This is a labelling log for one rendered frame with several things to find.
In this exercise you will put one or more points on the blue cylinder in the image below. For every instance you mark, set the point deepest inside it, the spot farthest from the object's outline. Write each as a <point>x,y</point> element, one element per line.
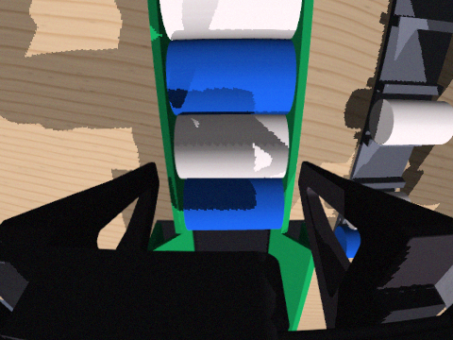
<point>349,239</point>
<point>233,203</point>
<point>231,76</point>

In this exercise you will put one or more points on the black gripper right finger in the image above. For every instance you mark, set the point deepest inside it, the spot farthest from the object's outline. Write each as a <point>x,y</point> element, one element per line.
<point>403,245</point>

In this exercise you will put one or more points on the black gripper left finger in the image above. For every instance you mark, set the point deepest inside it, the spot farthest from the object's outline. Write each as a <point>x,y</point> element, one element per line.
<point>76,220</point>

